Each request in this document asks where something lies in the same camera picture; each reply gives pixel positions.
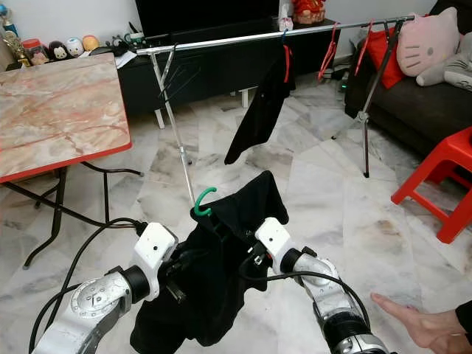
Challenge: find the white round plush toy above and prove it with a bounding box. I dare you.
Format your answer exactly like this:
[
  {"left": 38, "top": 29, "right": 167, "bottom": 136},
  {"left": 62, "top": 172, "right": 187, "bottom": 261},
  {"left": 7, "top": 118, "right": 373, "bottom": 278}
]
[{"left": 65, "top": 37, "right": 84, "bottom": 58}]

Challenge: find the red lid jar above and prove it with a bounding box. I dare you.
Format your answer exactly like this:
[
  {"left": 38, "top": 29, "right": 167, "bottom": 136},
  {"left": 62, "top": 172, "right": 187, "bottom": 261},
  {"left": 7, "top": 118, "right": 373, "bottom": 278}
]
[{"left": 22, "top": 38, "right": 45, "bottom": 63}]

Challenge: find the red pillow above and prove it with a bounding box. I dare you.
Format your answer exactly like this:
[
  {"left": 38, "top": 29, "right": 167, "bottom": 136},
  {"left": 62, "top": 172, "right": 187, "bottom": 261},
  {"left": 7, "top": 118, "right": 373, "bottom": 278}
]
[{"left": 365, "top": 28, "right": 403, "bottom": 89}]

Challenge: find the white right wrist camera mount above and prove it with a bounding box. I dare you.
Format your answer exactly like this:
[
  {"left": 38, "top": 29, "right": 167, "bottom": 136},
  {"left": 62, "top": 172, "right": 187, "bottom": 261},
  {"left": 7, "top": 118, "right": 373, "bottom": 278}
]
[{"left": 254, "top": 217, "right": 296, "bottom": 274}]

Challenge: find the pink cat face pillow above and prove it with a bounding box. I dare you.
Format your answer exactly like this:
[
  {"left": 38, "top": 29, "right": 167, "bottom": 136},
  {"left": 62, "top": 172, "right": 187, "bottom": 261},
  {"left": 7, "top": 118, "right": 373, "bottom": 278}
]
[{"left": 396, "top": 7, "right": 462, "bottom": 78}]

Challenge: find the black television cabinet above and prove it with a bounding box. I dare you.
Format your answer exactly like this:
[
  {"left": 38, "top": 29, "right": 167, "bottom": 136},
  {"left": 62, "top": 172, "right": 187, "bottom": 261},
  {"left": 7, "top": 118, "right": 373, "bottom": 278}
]
[{"left": 111, "top": 18, "right": 340, "bottom": 130}]

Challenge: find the red plastic stool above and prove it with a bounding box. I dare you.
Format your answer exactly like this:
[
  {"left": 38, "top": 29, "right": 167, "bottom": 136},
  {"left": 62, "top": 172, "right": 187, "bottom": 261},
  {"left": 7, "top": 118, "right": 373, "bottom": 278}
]
[{"left": 391, "top": 125, "right": 472, "bottom": 244}]

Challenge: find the person's bare hand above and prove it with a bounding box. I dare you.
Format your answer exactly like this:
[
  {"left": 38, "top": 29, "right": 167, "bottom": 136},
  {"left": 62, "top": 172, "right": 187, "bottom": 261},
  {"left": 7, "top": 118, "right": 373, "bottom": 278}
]
[{"left": 371, "top": 293, "right": 472, "bottom": 353}]

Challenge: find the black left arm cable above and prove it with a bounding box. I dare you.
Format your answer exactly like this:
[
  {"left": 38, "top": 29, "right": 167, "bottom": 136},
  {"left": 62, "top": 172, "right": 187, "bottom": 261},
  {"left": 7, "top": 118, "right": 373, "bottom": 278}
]
[{"left": 29, "top": 216, "right": 147, "bottom": 354}]

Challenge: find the white paper sheet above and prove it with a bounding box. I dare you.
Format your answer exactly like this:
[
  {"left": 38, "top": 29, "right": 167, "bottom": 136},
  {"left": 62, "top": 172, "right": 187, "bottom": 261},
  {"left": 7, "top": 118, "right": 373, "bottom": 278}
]
[{"left": 116, "top": 50, "right": 139, "bottom": 69}]

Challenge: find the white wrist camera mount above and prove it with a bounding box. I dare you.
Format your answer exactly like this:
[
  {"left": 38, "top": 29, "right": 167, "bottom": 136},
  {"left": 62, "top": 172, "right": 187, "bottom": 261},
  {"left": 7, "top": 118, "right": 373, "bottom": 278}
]
[
  {"left": 254, "top": 217, "right": 296, "bottom": 274},
  {"left": 131, "top": 221, "right": 179, "bottom": 302}
]

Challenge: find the green clothes hanger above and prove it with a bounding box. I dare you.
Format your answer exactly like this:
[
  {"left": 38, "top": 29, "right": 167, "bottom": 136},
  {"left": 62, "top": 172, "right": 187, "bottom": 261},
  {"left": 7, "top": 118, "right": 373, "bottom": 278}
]
[{"left": 194, "top": 186, "right": 218, "bottom": 218}]

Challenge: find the red gold figurine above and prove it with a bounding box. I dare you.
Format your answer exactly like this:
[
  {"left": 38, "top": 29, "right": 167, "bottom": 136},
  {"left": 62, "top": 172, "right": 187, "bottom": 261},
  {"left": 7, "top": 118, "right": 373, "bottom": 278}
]
[{"left": 291, "top": 0, "right": 327, "bottom": 25}]

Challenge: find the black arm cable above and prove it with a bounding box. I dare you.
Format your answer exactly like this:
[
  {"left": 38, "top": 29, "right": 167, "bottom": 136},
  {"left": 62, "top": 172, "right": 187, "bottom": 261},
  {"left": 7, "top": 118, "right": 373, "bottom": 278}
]
[
  {"left": 237, "top": 251, "right": 372, "bottom": 333},
  {"left": 29, "top": 216, "right": 147, "bottom": 354}
]

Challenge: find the black wire clothes hanger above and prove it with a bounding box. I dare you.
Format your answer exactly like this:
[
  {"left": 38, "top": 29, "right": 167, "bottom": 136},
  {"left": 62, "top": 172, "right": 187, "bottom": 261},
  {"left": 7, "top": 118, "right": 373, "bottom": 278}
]
[{"left": 159, "top": 44, "right": 204, "bottom": 100}]

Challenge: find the marble pattern folding table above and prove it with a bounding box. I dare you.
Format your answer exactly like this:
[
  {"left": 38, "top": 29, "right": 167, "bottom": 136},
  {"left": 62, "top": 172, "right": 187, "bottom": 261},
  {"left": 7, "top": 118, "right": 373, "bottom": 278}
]
[{"left": 0, "top": 52, "right": 135, "bottom": 270}]

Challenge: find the gold blue trophy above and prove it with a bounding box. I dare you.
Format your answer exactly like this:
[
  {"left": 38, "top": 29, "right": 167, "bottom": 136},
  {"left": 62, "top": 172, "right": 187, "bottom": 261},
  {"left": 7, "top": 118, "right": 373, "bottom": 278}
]
[{"left": 0, "top": 4, "right": 24, "bottom": 71}]

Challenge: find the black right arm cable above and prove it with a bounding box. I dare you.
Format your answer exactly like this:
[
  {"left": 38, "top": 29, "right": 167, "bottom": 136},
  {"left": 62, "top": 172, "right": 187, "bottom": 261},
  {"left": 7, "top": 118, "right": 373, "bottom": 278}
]
[{"left": 237, "top": 251, "right": 372, "bottom": 333}]

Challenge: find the black flat television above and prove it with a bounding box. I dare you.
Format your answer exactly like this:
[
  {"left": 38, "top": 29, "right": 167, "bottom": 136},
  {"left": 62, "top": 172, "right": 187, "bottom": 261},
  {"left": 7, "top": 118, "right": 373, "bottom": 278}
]
[{"left": 134, "top": 0, "right": 281, "bottom": 38}]

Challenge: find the black round plush toy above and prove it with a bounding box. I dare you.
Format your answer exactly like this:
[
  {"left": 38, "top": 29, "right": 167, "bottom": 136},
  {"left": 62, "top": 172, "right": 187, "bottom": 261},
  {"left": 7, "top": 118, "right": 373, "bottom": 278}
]
[{"left": 49, "top": 41, "right": 68, "bottom": 60}]

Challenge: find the grey open-eyed plush toy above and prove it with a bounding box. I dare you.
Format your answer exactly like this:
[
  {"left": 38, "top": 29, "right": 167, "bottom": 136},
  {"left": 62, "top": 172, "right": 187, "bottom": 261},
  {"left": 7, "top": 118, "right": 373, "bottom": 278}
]
[{"left": 415, "top": 33, "right": 472, "bottom": 91}]

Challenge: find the black garment with red trim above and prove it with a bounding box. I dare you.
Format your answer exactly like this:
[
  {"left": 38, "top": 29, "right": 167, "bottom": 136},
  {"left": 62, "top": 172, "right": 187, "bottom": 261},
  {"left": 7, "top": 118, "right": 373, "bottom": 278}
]
[{"left": 224, "top": 44, "right": 296, "bottom": 165}]

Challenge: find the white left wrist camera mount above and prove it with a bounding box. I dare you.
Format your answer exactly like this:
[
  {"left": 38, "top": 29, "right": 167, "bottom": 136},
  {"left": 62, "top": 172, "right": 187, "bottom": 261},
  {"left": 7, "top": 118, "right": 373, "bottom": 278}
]
[{"left": 131, "top": 221, "right": 179, "bottom": 302}]

